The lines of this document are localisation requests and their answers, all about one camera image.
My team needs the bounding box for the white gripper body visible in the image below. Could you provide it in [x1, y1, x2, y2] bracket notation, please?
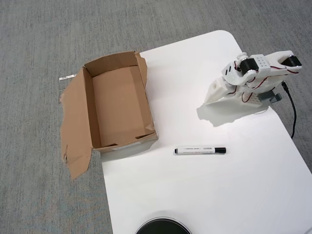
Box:
[209, 77, 232, 98]

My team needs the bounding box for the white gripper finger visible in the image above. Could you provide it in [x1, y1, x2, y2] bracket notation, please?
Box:
[204, 93, 236, 106]

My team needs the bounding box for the white marker pen black cap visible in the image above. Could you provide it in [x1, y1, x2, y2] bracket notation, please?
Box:
[174, 146, 227, 156]

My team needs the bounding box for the open brown cardboard box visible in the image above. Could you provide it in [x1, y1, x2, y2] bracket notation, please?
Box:
[59, 50, 159, 180]

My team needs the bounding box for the grey table clamp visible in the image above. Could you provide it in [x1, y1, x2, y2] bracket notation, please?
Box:
[258, 91, 283, 105]

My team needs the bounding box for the black round disc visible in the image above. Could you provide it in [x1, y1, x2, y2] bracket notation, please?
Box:
[134, 216, 193, 234]

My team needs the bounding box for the black power cable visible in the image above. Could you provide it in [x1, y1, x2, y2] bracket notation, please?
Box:
[281, 81, 297, 139]

